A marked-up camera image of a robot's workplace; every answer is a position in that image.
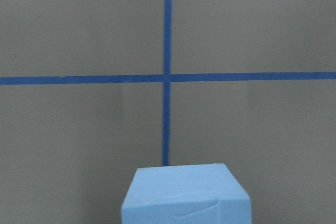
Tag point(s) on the light blue foam block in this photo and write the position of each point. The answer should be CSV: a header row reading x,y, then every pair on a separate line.
x,y
207,193

